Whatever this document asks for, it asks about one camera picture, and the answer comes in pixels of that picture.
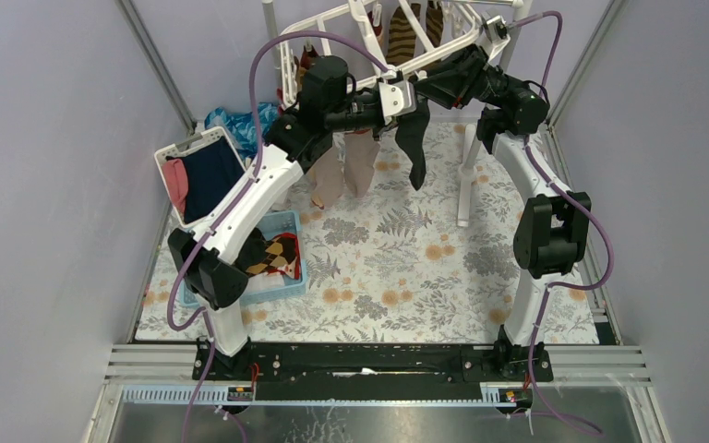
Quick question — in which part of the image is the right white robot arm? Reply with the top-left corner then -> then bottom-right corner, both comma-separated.
415,44 -> 591,380

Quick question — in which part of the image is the white sock hanger frame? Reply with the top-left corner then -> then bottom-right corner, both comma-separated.
272,1 -> 496,108

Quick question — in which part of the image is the blue laundry basket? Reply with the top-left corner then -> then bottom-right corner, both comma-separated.
176,210 -> 309,308

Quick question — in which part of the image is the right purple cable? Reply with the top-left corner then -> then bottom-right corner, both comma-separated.
507,10 -> 617,439

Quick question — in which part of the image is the dark navy cloth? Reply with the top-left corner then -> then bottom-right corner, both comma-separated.
166,138 -> 245,224

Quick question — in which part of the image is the silver drying rack stand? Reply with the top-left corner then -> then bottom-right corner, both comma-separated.
261,0 -> 535,229

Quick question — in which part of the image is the blue patterned cloth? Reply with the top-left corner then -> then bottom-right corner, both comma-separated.
204,102 -> 280,159

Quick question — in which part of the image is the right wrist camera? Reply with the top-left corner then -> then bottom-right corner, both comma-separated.
478,15 -> 511,61

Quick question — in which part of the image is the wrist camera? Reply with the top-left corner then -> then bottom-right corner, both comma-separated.
478,15 -> 511,61
377,70 -> 417,124

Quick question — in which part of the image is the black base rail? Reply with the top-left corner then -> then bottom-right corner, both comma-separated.
192,340 -> 554,402

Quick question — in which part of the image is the pile of socks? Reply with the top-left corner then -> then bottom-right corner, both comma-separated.
234,228 -> 302,293

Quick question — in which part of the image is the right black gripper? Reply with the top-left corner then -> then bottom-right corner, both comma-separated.
405,41 -> 526,113

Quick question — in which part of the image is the white laundry basket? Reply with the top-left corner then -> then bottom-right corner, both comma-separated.
153,126 -> 246,230

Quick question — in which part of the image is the brown patterned hanging sock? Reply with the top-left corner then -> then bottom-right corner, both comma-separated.
426,1 -> 444,47

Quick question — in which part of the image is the black sock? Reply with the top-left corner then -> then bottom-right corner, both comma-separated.
395,96 -> 430,190

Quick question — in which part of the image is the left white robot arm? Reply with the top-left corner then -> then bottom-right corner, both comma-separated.
168,56 -> 429,379

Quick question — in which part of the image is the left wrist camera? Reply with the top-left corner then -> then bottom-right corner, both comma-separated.
377,70 -> 417,124

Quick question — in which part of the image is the pink cloth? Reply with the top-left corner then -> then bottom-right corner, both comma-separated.
162,159 -> 189,217

